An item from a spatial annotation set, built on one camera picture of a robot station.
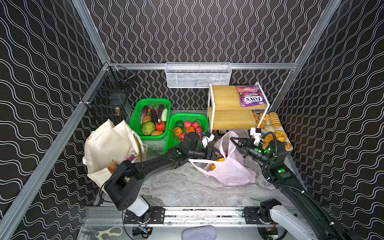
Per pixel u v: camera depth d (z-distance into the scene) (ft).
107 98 3.05
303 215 1.68
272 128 3.47
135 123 3.49
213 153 2.22
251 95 2.56
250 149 2.07
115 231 2.35
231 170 2.26
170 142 3.03
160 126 3.39
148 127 3.29
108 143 2.54
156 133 3.29
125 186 1.43
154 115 3.73
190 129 3.41
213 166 2.26
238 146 2.15
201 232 2.22
